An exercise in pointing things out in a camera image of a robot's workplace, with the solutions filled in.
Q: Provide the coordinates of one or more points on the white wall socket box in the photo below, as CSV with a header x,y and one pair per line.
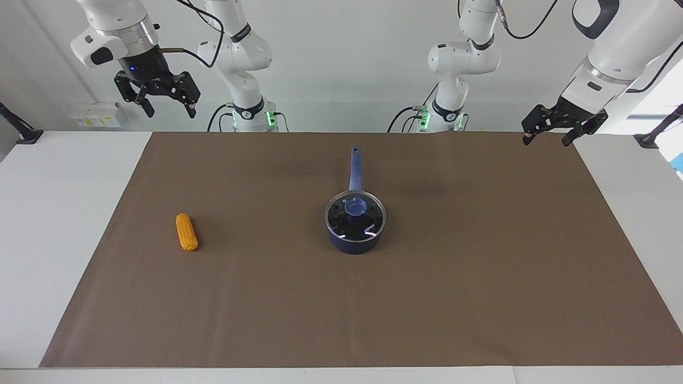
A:
x,y
96,114

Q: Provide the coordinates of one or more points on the glass lid with blue knob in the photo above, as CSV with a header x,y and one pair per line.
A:
x,y
355,216

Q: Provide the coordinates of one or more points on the brown table mat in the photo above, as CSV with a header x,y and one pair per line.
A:
x,y
341,309

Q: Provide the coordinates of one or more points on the yellow corn cob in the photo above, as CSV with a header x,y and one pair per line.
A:
x,y
187,232

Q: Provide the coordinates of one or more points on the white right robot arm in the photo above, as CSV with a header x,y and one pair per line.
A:
x,y
241,58

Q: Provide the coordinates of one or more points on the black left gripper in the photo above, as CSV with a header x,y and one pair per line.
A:
x,y
579,113

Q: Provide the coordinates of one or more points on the light blue object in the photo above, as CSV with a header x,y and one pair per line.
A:
x,y
678,162

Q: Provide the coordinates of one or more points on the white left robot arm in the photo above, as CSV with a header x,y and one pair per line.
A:
x,y
460,57

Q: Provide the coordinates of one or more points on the black clamp stand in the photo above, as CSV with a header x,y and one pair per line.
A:
x,y
656,133
24,132

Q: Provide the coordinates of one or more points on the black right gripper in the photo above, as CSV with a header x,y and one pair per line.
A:
x,y
145,64

